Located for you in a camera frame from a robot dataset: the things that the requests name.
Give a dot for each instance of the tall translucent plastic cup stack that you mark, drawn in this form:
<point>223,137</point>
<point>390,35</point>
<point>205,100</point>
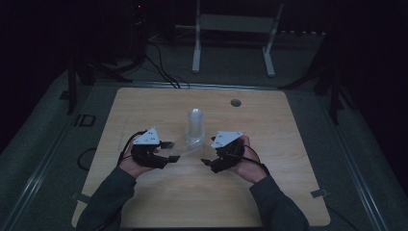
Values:
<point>195,123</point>

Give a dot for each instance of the gray tape piece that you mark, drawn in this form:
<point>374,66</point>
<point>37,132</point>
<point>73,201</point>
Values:
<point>319,193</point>
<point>78,196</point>

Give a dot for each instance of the person's right hand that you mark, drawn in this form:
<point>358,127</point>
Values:
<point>253,166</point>

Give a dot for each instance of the person's left hand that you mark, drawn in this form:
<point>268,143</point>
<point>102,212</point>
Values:
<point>131,168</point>

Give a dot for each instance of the white power strip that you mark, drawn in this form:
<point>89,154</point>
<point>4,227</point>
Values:
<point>301,32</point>

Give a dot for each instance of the black tripod stand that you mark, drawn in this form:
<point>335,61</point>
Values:
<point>335,96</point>
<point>72,86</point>

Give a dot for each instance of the white metal stand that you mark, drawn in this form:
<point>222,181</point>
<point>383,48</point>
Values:
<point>234,23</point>

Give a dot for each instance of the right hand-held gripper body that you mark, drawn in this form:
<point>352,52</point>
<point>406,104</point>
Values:
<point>229,154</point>

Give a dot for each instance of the metal floor rail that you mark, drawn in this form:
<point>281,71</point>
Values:
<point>35,179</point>
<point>359,179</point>

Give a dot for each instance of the dark equipment tower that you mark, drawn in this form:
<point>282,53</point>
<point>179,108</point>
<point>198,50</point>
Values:
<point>138,29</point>

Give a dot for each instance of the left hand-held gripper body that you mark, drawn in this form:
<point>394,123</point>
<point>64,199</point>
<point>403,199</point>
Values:
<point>147,155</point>

